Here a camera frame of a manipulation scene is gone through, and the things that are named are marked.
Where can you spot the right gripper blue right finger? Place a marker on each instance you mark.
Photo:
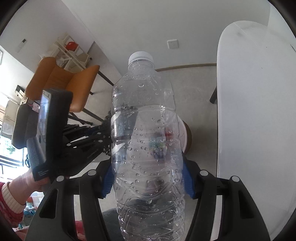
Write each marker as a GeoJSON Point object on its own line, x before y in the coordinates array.
{"type": "Point", "coordinates": [225, 209]}

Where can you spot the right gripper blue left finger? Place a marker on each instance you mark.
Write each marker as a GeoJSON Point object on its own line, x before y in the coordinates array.
{"type": "Point", "coordinates": [55, 217]}

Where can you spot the clear plastic water bottle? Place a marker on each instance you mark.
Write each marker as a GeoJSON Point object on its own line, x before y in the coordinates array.
{"type": "Point", "coordinates": [146, 154]}

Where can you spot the red sleeve forearm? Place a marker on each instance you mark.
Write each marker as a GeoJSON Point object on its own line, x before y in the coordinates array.
{"type": "Point", "coordinates": [11, 210]}

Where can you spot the white plastic trash bin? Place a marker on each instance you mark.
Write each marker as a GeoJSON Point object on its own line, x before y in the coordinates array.
{"type": "Point", "coordinates": [182, 136]}

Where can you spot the person's left hand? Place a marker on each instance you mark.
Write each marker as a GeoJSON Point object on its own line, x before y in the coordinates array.
{"type": "Point", "coordinates": [22, 187]}

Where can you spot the orange leather chair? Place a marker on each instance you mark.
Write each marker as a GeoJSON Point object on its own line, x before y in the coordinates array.
{"type": "Point", "coordinates": [50, 75]}

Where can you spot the white shelf rack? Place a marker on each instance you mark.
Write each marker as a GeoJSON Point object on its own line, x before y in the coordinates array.
{"type": "Point", "coordinates": [68, 54]}

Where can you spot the white wall socket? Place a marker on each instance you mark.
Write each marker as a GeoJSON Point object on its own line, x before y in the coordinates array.
{"type": "Point", "coordinates": [173, 44]}

